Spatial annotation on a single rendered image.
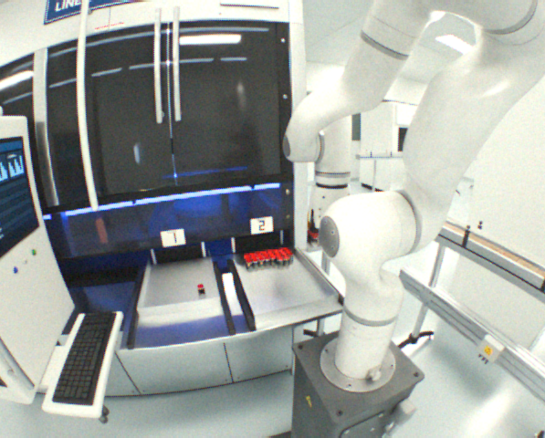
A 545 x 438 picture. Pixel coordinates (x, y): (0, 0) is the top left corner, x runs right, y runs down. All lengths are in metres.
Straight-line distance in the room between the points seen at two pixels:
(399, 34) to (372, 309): 0.45
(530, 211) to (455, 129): 1.54
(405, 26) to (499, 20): 0.18
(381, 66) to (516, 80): 0.21
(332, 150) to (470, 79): 0.34
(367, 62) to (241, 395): 1.60
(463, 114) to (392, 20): 0.18
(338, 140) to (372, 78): 0.17
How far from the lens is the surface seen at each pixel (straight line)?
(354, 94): 0.47
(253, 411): 1.57
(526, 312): 2.00
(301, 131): 0.49
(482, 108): 0.32
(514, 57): 0.36
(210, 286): 0.92
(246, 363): 1.46
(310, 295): 0.84
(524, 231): 1.86
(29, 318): 0.92
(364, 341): 0.54
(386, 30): 0.42
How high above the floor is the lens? 1.39
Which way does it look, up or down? 20 degrees down
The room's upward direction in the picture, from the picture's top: 2 degrees counter-clockwise
